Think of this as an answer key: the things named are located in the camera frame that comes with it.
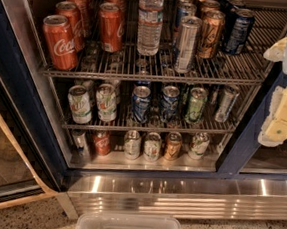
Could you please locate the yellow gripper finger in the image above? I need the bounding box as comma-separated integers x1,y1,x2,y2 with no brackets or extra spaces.
258,86,287,147
263,37,287,62

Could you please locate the blue pepsi can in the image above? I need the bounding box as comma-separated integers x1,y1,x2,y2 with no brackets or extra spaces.
221,8,255,55
224,0,246,26

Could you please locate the silver can middle shelf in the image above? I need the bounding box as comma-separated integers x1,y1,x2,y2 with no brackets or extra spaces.
214,85,240,123

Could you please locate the front gold brown can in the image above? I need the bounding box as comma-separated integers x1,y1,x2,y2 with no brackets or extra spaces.
198,10,225,59

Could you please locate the green can middle shelf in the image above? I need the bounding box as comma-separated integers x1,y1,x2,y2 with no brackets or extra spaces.
184,87,208,124

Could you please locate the tall silver energy can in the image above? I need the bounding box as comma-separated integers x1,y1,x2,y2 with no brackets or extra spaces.
174,16,202,74

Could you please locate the white can bottom right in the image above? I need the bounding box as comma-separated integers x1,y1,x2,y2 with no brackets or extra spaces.
188,132,210,159

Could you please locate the steel fridge base grille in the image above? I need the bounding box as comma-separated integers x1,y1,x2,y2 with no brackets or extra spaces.
57,174,287,220

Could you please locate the blue silver slim can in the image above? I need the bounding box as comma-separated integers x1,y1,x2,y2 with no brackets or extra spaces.
172,2,197,39

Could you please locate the gold can bottom shelf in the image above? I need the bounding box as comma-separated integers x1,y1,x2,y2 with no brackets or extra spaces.
164,131,183,160

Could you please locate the white green can bottom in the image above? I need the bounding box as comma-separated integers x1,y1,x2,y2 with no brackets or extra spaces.
143,132,161,162

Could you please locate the blue Pepsi can middle shelf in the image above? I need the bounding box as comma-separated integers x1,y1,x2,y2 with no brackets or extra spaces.
131,86,151,123

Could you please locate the white can bottom shelf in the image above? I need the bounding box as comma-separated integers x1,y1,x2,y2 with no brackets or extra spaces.
124,130,141,160

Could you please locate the front red cola can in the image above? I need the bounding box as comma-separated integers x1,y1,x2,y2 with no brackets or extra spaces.
99,2,123,53

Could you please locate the red can bottom shelf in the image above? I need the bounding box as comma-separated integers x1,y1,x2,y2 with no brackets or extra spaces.
92,130,111,155

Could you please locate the white green 7UP can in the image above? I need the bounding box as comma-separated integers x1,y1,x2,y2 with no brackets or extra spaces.
68,85,92,124

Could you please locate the silver blue can bottom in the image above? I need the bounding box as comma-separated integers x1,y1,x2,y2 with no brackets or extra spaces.
71,129,90,157

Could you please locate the front red Coca-Cola can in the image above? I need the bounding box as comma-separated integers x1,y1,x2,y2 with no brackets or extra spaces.
43,14,78,71

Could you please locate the open glass fridge door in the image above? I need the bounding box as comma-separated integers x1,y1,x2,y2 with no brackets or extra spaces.
0,0,60,209

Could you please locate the clear plastic water bottle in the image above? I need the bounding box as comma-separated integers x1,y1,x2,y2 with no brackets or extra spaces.
136,0,165,56

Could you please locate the clear plastic bin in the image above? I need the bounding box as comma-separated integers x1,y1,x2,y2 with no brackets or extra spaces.
75,212,182,229

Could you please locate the top wire shelf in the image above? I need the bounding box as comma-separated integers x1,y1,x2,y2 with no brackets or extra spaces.
41,0,287,89

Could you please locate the wire shelf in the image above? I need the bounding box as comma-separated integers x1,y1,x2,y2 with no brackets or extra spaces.
62,85,253,135
41,0,287,89

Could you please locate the middle wire shelf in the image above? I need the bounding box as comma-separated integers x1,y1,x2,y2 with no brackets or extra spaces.
62,85,253,135

